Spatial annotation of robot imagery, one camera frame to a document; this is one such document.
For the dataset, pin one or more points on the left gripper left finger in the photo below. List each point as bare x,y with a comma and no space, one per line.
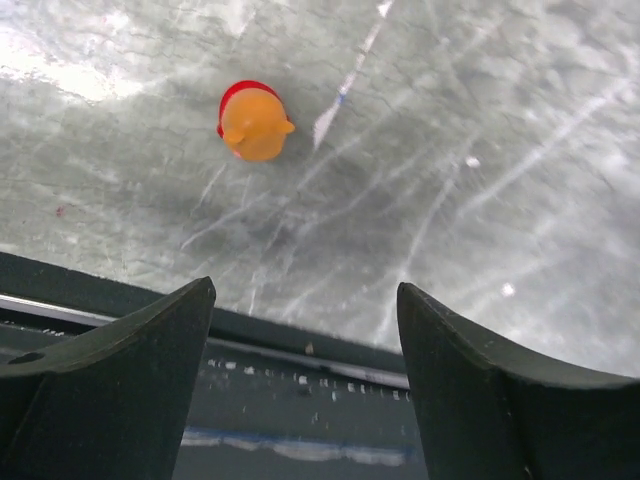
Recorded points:
111,403

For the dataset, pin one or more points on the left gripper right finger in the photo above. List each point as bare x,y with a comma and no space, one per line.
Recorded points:
489,408

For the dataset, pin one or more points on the orange bear toy top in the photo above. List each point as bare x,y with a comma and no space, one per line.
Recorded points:
252,121

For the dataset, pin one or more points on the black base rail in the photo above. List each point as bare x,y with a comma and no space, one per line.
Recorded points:
270,401

